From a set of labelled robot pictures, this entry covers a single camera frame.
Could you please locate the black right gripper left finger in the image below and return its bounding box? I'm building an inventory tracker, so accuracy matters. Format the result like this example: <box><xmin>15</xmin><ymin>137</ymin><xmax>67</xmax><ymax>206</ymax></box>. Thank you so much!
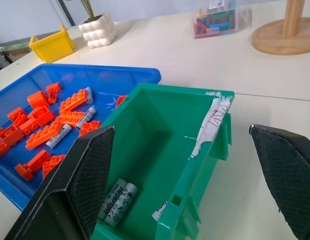
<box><xmin>4</xmin><ymin>125</ymin><xmax>116</xmax><ymax>240</ymax></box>

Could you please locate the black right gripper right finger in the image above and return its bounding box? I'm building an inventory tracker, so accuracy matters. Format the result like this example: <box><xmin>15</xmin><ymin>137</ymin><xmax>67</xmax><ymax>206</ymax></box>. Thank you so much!
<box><xmin>248</xmin><ymin>123</ymin><xmax>310</xmax><ymax>240</ymax></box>

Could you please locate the green plastic bin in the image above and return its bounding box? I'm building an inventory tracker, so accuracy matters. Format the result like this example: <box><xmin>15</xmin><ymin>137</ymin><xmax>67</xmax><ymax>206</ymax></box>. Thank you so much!
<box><xmin>89</xmin><ymin>83</ymin><xmax>235</xmax><ymax>240</ymax></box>

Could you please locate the clear box of coloured bricks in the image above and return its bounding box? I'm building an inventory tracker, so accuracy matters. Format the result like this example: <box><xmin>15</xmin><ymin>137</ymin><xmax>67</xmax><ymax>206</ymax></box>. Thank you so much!
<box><xmin>189</xmin><ymin>0</ymin><xmax>254</xmax><ymax>40</ymax></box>

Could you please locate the white AA battery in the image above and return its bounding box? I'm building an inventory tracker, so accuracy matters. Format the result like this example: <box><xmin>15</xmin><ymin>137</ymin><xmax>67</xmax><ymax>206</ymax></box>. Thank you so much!
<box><xmin>97</xmin><ymin>177</ymin><xmax>128</xmax><ymax>221</ymax></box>
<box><xmin>45</xmin><ymin>124</ymin><xmax>73</xmax><ymax>150</ymax></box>
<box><xmin>75</xmin><ymin>106</ymin><xmax>98</xmax><ymax>130</ymax></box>
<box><xmin>103</xmin><ymin>182</ymin><xmax>139</xmax><ymax>229</ymax></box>
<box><xmin>85</xmin><ymin>86</ymin><xmax>94</xmax><ymax>105</ymax></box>

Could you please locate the orange round-base building piece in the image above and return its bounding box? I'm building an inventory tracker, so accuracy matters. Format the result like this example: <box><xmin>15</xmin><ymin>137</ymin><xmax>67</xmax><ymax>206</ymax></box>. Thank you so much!
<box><xmin>14</xmin><ymin>163</ymin><xmax>35</xmax><ymax>182</ymax></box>

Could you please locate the long orange building brick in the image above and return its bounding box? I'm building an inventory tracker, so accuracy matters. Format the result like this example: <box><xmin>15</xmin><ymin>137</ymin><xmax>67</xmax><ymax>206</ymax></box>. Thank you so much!
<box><xmin>59</xmin><ymin>88</ymin><xmax>89</xmax><ymax>113</ymax></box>
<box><xmin>25</xmin><ymin>120</ymin><xmax>64</xmax><ymax>151</ymax></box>
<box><xmin>55</xmin><ymin>110</ymin><xmax>86</xmax><ymax>127</ymax></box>

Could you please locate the square orange building brick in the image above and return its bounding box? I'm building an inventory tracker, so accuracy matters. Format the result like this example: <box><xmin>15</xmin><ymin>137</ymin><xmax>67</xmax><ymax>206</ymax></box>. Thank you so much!
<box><xmin>28</xmin><ymin>105</ymin><xmax>56</xmax><ymax>127</ymax></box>
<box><xmin>7</xmin><ymin>107</ymin><xmax>29</xmax><ymax>126</ymax></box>
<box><xmin>18</xmin><ymin>117</ymin><xmax>41</xmax><ymax>136</ymax></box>

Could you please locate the hollow orange building brick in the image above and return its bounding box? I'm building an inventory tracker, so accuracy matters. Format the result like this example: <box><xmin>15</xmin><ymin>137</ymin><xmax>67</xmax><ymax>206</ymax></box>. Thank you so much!
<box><xmin>0</xmin><ymin>125</ymin><xmax>26</xmax><ymax>147</ymax></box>

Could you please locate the small white printed label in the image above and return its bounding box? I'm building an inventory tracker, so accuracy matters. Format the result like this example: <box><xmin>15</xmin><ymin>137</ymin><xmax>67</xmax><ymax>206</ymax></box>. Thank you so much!
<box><xmin>151</xmin><ymin>198</ymin><xmax>171</xmax><ymax>222</ymax></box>

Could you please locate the torn white paper label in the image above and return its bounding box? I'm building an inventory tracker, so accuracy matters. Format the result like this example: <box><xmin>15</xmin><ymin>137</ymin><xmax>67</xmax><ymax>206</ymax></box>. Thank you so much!
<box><xmin>187</xmin><ymin>94</ymin><xmax>232</xmax><ymax>160</ymax></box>

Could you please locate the small orange building brick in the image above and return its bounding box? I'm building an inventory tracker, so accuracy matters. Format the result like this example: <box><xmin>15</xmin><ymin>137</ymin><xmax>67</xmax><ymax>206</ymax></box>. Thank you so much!
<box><xmin>45</xmin><ymin>82</ymin><xmax>63</xmax><ymax>94</ymax></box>
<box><xmin>46</xmin><ymin>91</ymin><xmax>59</xmax><ymax>104</ymax></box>

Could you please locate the red plastic building brick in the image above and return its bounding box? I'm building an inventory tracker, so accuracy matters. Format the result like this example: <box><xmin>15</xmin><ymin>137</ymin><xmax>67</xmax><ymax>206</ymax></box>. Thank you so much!
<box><xmin>27</xmin><ymin>90</ymin><xmax>51</xmax><ymax>109</ymax></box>

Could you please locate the blue plastic tray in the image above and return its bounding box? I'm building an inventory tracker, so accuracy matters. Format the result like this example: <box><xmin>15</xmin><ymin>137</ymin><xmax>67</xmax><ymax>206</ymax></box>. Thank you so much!
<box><xmin>0</xmin><ymin>63</ymin><xmax>163</xmax><ymax>212</ymax></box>

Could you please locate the wooden paper towel stand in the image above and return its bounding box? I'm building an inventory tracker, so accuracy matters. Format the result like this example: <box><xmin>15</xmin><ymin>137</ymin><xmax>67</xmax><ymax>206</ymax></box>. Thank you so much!
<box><xmin>251</xmin><ymin>0</ymin><xmax>310</xmax><ymax>55</ymax></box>

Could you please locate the yellow plastic bin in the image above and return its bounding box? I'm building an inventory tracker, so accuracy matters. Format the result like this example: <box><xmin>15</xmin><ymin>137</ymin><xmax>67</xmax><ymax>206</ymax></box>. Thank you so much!
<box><xmin>28</xmin><ymin>23</ymin><xmax>76</xmax><ymax>63</ymax></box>

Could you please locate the grey metal object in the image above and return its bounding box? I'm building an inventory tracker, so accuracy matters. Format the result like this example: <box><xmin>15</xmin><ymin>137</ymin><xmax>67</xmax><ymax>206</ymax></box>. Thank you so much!
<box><xmin>0</xmin><ymin>48</ymin><xmax>12</xmax><ymax>70</ymax></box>

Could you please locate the white bubble plant pot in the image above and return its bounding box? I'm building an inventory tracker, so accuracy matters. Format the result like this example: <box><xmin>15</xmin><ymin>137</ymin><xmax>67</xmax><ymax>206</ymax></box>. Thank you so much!
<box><xmin>78</xmin><ymin>12</ymin><xmax>118</xmax><ymax>49</ymax></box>

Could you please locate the green grass plant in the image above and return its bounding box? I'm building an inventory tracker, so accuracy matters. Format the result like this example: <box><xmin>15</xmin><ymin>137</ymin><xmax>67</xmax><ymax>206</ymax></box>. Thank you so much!
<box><xmin>79</xmin><ymin>0</ymin><xmax>106</xmax><ymax>22</ymax></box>

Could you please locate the dark metal frame bar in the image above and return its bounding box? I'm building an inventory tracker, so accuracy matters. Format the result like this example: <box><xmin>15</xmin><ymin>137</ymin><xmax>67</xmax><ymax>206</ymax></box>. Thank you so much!
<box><xmin>56</xmin><ymin>0</ymin><xmax>77</xmax><ymax>27</ymax></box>

